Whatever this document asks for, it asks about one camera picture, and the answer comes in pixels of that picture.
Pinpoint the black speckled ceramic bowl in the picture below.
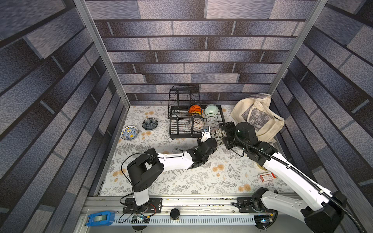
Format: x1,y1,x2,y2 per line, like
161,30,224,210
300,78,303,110
210,129,226,146

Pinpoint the white lattice pattern bowl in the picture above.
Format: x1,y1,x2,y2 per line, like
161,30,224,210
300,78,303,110
188,117,205,132

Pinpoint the black wire dish rack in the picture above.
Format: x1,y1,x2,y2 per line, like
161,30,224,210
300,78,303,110
168,85,225,139

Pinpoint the pale green ceramic bowl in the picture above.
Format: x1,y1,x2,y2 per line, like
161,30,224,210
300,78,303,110
204,104,220,116

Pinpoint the orange plastic bowl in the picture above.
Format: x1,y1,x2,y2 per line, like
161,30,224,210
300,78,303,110
188,105,203,115

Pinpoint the dark grey-blue ceramic bowl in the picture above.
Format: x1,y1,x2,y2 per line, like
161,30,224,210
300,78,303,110
142,117,158,131

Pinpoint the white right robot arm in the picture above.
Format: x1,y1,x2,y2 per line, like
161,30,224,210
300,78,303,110
220,122,364,233

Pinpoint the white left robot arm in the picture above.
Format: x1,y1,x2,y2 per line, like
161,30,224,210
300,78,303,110
127,138,218,207

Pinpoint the beige canvas tote bag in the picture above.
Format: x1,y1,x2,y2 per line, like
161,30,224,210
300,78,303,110
230,93,285,143

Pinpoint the small red white box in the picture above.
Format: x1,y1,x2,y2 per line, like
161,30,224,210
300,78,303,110
259,172,277,182

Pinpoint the floral patterned table mat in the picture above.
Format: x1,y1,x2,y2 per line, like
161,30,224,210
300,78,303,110
100,106,293,196

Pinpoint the black round knob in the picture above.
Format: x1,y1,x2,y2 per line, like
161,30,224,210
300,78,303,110
170,208,180,220

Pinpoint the blue yellow patterned bowl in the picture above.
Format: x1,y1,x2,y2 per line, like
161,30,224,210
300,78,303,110
120,126,139,140

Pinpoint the green circuit board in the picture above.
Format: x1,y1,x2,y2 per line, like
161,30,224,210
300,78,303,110
254,216,273,228

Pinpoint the blue tape dispenser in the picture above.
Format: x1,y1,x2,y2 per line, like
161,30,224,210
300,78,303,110
85,211,116,227

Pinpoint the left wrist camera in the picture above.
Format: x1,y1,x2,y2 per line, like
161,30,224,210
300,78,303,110
201,126,211,142

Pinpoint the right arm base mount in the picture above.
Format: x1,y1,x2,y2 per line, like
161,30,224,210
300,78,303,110
232,197,275,214

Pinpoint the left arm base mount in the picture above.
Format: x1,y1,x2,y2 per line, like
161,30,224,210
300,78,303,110
122,198,163,214

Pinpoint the white slotted cable duct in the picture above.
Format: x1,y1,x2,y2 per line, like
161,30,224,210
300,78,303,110
112,215,256,226

